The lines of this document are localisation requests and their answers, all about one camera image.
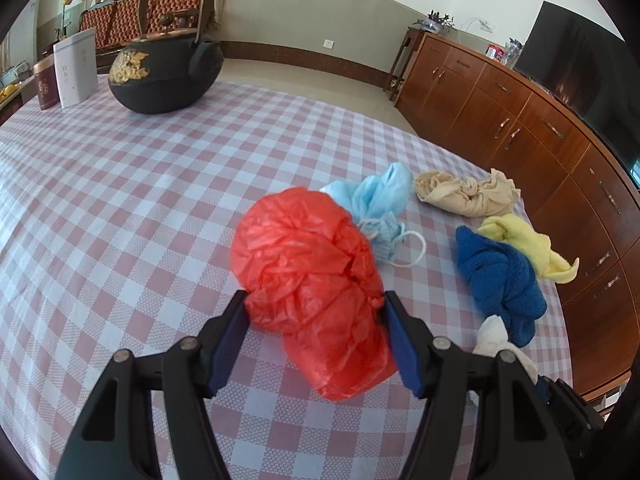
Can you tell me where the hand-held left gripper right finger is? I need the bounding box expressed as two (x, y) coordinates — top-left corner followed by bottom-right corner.
(382, 290), (576, 480)

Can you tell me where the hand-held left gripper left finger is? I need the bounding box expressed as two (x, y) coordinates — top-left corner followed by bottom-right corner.
(55, 290), (251, 480)

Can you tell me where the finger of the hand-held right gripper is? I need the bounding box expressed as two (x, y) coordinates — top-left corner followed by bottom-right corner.
(537, 376), (606, 461)

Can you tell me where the white cloth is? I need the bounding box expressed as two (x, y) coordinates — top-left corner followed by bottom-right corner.
(472, 314), (540, 386)

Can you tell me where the red plastic bag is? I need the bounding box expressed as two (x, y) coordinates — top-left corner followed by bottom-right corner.
(231, 186), (399, 402)

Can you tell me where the blue towel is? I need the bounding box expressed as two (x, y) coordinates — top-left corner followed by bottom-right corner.
(455, 225), (547, 348)

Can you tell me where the light blue face mask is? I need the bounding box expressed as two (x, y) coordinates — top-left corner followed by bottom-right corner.
(320, 162), (427, 268)

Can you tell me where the yellow towel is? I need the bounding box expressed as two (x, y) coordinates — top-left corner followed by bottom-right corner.
(477, 214), (580, 285)

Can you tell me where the beige cloth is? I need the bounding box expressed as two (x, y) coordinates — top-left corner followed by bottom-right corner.
(415, 169), (522, 218)

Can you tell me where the pink checkered tablecloth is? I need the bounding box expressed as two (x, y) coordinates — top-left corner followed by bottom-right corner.
(0, 72), (573, 480)

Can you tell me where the long wooden sideboard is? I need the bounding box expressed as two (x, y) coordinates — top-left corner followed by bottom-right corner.
(395, 30), (640, 401)

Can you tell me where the black cast iron teapot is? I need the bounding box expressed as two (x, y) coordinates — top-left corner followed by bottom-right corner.
(108, 0), (225, 115)

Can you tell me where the white tea tin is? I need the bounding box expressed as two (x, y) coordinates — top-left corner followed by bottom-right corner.
(53, 28), (98, 109)

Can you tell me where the dark red tea tin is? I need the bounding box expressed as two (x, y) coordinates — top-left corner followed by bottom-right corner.
(32, 56), (61, 111)

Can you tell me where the black flat television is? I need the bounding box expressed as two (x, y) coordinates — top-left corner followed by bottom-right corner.
(514, 1), (640, 181)

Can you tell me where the small potted plant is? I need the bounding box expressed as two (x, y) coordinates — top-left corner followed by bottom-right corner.
(412, 10), (456, 36)

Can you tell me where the red tufted wooden sofa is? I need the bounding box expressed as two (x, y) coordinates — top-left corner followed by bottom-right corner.
(77, 0), (221, 61)

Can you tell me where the white charger cable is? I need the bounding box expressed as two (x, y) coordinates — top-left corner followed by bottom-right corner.
(457, 16), (496, 33)

